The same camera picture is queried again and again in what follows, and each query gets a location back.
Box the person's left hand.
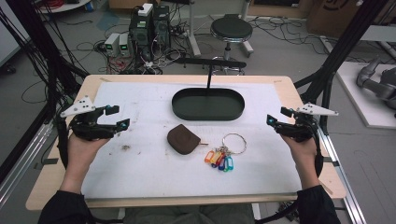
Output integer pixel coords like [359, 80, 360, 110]
[66, 133, 110, 171]

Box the black frame pole with cables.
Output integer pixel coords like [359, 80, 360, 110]
[0, 0, 90, 125]

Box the person's right hand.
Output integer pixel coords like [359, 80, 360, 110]
[279, 133, 318, 171]

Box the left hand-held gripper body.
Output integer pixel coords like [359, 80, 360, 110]
[60, 95, 120, 141]

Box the black round stool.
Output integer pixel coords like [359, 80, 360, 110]
[209, 13, 255, 68]

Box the person's lap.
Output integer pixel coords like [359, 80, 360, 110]
[121, 203, 257, 224]

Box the white power supply unit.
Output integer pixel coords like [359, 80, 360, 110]
[104, 32, 121, 58]
[118, 33, 131, 58]

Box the cardboard box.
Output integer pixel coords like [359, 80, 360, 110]
[305, 0, 390, 39]

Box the brown leather key pouch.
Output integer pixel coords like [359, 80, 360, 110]
[166, 123, 209, 156]

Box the aluminium rail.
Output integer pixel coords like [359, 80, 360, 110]
[317, 127, 368, 224]
[0, 119, 55, 208]

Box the right hand-held gripper cable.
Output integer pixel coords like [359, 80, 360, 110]
[312, 127, 325, 179]

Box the black computer tower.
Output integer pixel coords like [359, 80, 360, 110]
[152, 4, 172, 50]
[128, 8, 154, 62]

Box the black camera stand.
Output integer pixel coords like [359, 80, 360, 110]
[175, 57, 248, 90]

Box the white platform board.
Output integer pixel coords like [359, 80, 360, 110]
[335, 61, 396, 130]

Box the white table mat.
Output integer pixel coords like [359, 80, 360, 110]
[80, 81, 303, 200]

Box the black oval tray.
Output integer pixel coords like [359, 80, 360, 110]
[171, 87, 246, 122]

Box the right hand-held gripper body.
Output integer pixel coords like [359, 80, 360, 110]
[275, 102, 340, 144]

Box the white box on tower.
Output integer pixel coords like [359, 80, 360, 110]
[137, 3, 155, 18]

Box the key ring with coloured tags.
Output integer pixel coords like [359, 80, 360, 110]
[204, 133, 248, 173]

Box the left hand-held gripper cable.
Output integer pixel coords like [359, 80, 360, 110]
[55, 116, 71, 171]

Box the hand-held gripper cable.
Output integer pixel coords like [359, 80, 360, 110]
[312, 127, 325, 179]
[55, 116, 71, 171]

